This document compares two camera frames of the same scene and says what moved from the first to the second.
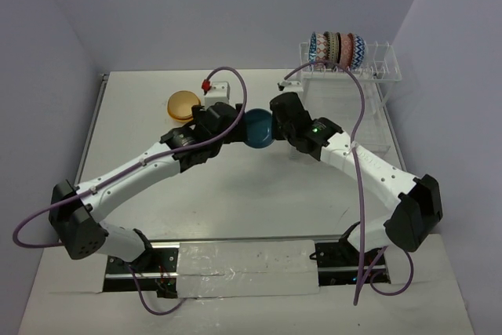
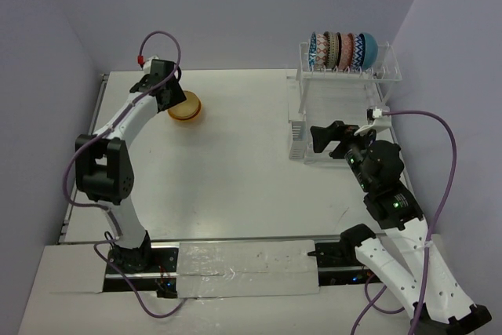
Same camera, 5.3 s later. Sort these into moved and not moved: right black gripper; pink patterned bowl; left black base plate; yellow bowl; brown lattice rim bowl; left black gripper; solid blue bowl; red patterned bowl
Moved: solid blue bowl; right black gripper; left black gripper
Not moved: yellow bowl; brown lattice rim bowl; left black base plate; red patterned bowl; pink patterned bowl
